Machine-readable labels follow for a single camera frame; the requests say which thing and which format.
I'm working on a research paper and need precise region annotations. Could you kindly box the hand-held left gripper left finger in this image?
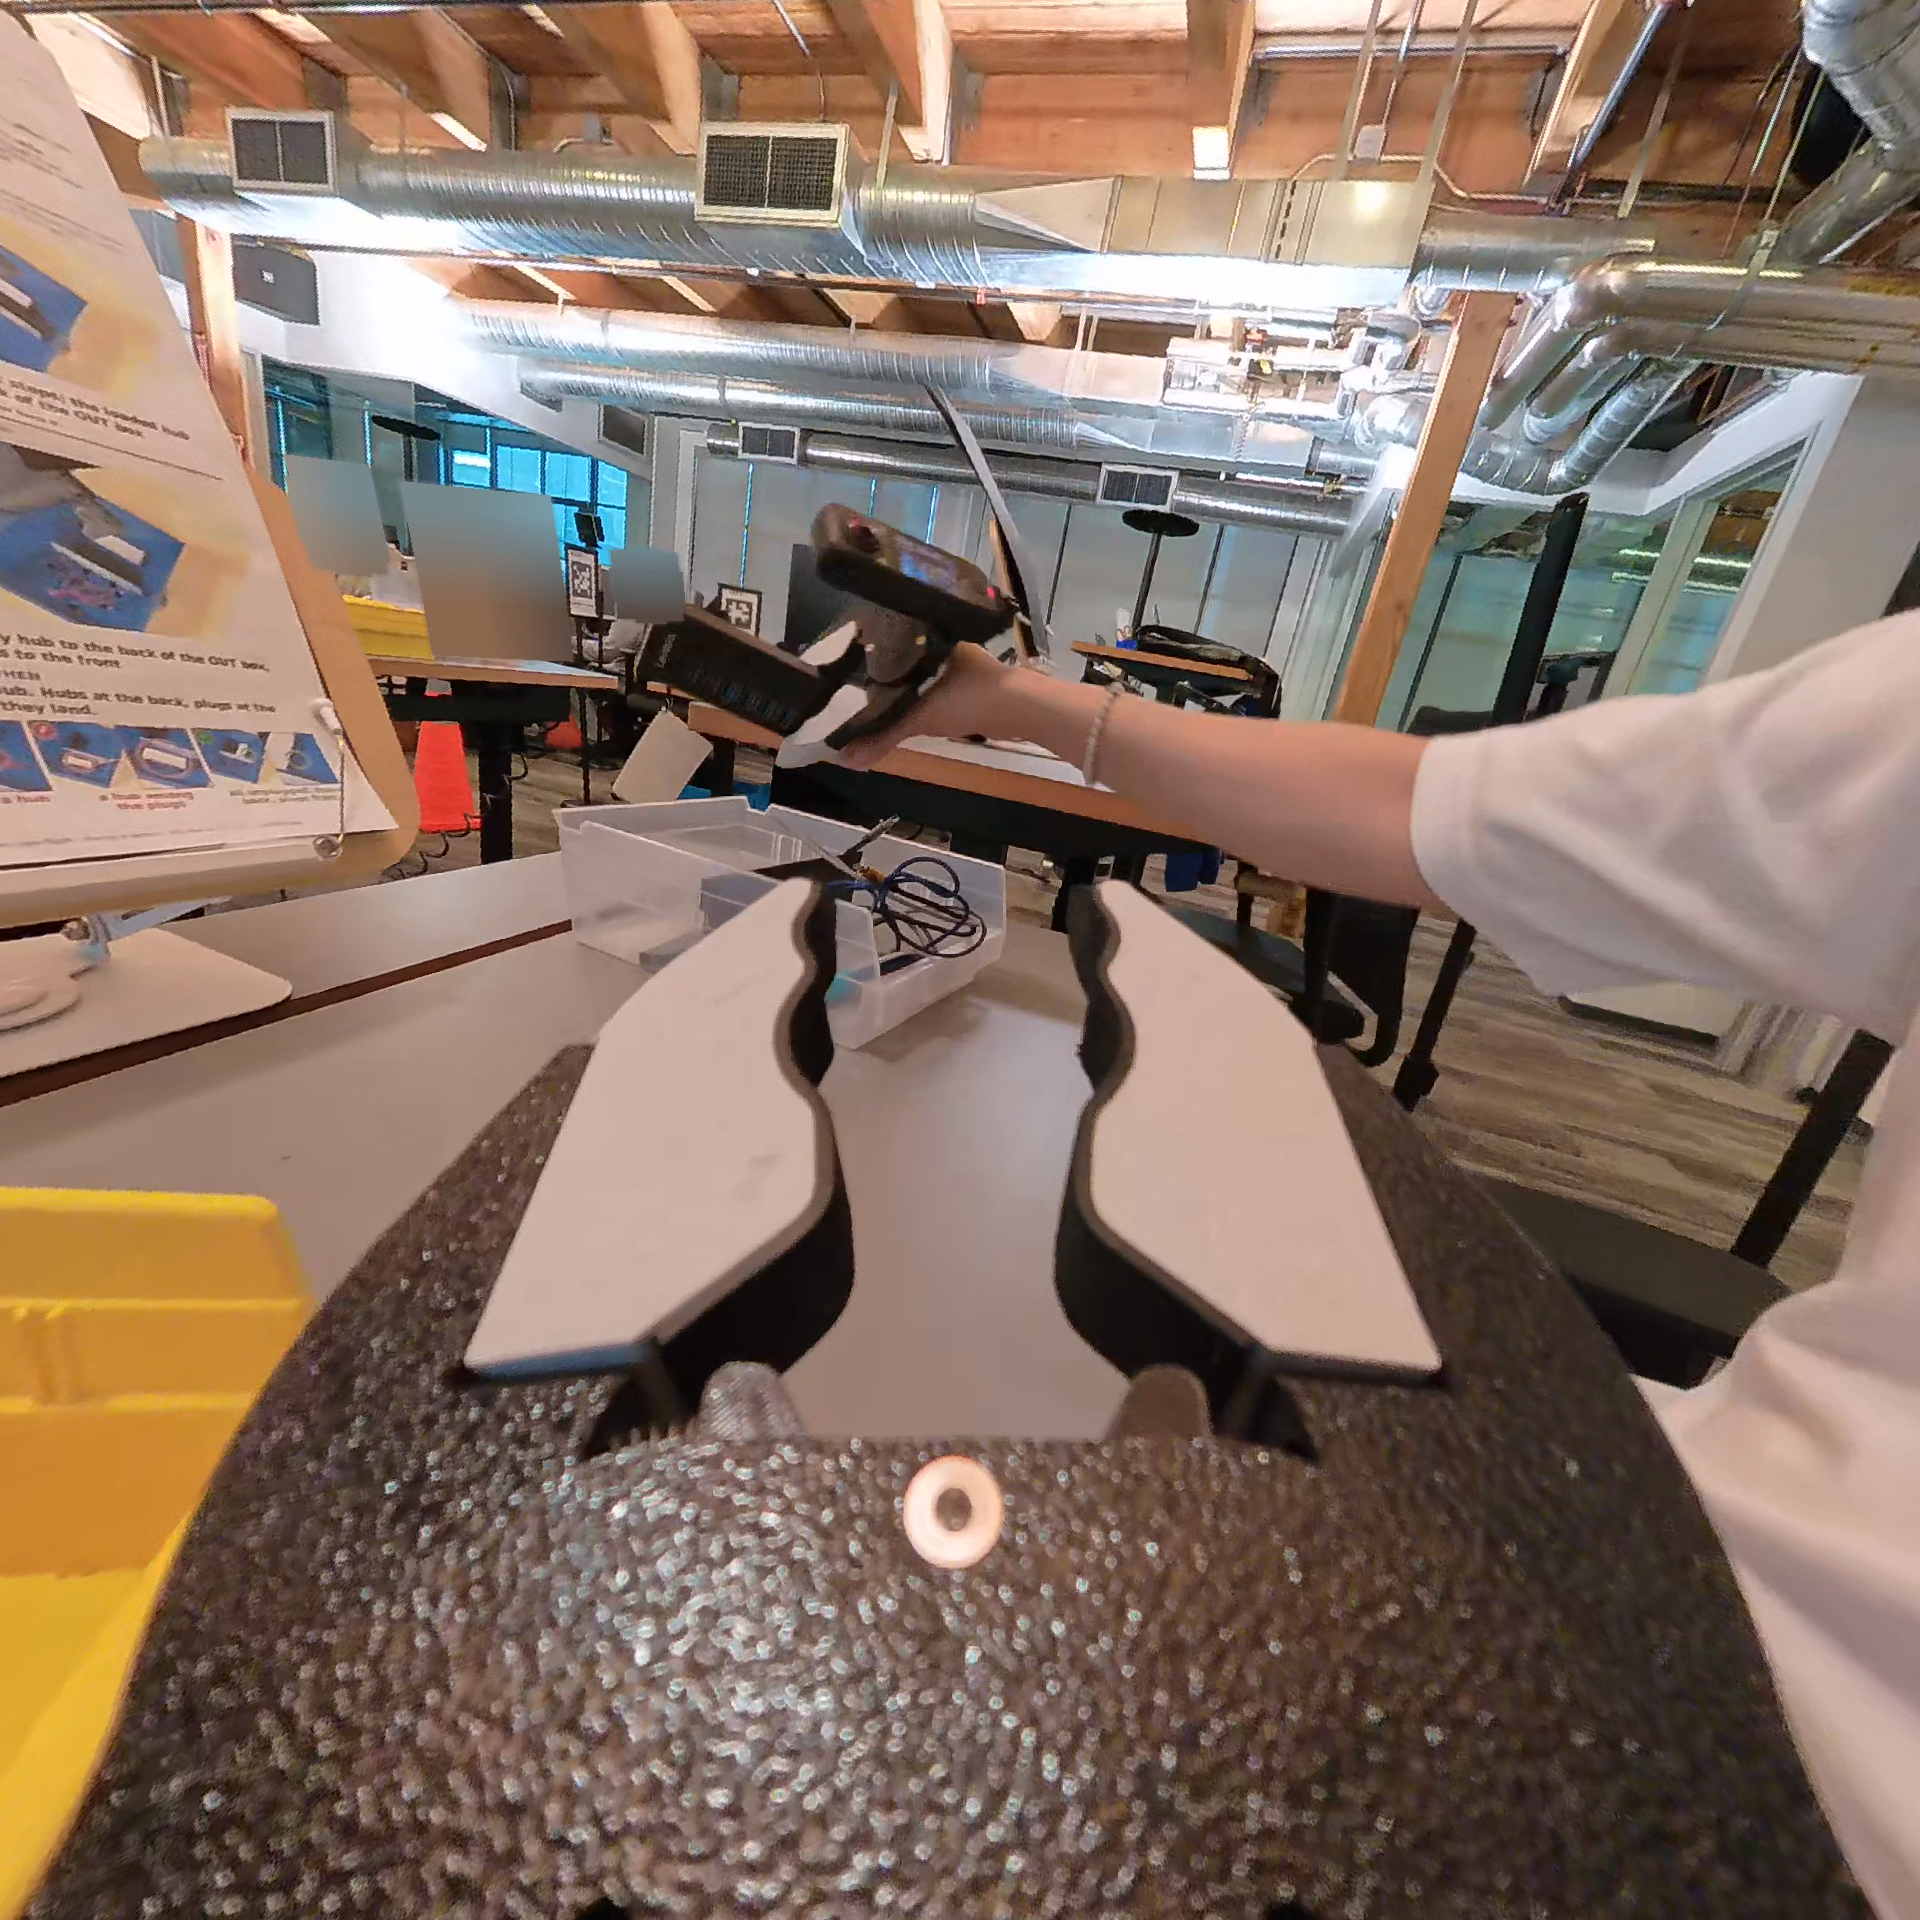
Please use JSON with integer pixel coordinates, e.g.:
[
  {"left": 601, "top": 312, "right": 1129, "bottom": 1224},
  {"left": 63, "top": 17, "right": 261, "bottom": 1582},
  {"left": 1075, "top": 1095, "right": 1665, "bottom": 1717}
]
[{"left": 467, "top": 881, "right": 858, "bottom": 1415}]

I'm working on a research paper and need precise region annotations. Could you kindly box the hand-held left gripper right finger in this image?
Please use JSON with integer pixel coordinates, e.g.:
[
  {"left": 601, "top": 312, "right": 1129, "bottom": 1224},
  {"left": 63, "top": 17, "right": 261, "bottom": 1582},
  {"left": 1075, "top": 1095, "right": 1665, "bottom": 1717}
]
[{"left": 1052, "top": 881, "right": 1444, "bottom": 1421}]

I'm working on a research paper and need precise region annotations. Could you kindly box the blue multi-head usb cable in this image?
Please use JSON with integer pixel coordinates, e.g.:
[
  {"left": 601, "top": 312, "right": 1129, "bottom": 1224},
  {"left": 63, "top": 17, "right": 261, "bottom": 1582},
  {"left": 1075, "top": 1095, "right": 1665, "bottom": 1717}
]
[{"left": 831, "top": 850, "right": 995, "bottom": 999}]

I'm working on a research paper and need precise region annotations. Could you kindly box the clear plastic bin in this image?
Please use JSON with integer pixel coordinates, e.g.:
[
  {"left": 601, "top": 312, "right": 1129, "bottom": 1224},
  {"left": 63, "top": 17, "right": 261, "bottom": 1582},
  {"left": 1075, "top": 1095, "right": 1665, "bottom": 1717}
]
[{"left": 557, "top": 794, "right": 1009, "bottom": 1054}]

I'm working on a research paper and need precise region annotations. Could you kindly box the yellow plastic bin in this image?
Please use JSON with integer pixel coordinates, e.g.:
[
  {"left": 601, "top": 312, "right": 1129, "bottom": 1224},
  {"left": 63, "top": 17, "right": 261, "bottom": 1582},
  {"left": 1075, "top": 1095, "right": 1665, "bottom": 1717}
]
[{"left": 0, "top": 1192, "right": 314, "bottom": 1877}]

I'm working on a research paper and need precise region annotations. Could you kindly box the person's right forearm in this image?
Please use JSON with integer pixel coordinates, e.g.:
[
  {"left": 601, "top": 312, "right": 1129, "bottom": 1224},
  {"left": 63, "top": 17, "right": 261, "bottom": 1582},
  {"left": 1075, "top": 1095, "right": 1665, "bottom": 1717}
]
[{"left": 1102, "top": 693, "right": 1436, "bottom": 914}]

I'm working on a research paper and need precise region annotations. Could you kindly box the person's right hand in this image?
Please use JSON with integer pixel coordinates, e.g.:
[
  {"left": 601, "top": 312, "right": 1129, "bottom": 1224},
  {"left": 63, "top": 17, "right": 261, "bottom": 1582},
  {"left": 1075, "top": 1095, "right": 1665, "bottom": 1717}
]
[{"left": 831, "top": 641, "right": 1108, "bottom": 772}]

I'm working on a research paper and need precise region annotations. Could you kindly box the orange traffic cone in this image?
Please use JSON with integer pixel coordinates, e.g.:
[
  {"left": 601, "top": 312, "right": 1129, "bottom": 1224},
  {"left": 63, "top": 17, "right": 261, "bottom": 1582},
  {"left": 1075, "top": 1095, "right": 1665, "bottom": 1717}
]
[{"left": 415, "top": 720, "right": 481, "bottom": 832}]

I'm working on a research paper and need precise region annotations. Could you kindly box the black office chair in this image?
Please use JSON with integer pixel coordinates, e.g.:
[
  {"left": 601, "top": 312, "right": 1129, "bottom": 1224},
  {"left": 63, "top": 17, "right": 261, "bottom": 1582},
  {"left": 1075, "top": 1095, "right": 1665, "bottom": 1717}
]
[{"left": 1477, "top": 1173, "right": 1790, "bottom": 1388}]

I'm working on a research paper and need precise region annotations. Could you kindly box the instruction sheet on wooden stand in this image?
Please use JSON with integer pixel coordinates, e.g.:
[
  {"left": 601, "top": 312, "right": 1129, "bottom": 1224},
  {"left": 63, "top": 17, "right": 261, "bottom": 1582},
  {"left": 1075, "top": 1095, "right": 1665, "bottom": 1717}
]
[{"left": 0, "top": 0, "right": 422, "bottom": 1084}]

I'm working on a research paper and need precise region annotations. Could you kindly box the black loudspeaker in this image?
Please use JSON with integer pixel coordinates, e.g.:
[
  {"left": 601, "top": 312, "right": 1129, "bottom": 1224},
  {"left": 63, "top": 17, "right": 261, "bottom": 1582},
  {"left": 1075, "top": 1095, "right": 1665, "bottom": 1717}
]
[{"left": 231, "top": 239, "right": 319, "bottom": 324}]

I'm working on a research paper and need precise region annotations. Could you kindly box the printed instruction sheet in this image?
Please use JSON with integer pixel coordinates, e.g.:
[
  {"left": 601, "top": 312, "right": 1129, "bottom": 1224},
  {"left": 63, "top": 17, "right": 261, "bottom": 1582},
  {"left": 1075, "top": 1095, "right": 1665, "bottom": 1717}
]
[{"left": 0, "top": 16, "right": 399, "bottom": 872}]

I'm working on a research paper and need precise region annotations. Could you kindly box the wooden post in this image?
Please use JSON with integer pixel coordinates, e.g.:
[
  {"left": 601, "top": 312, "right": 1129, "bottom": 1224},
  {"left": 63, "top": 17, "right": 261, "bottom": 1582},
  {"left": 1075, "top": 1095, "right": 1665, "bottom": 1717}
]
[{"left": 1330, "top": 294, "right": 1522, "bottom": 732}]

